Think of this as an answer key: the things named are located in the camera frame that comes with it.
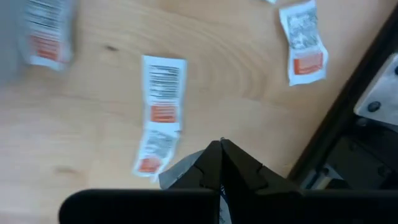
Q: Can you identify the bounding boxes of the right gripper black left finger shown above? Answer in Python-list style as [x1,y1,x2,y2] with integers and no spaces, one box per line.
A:
[169,140,223,190]

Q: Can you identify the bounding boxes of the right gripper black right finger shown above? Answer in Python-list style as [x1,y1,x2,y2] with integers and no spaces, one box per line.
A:
[221,138,302,195]

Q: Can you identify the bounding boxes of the black aluminium table frame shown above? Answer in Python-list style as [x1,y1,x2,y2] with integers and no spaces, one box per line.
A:
[285,4,398,187]

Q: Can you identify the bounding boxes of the silver mounting bracket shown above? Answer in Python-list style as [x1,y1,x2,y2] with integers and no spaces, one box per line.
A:
[353,52,398,126]

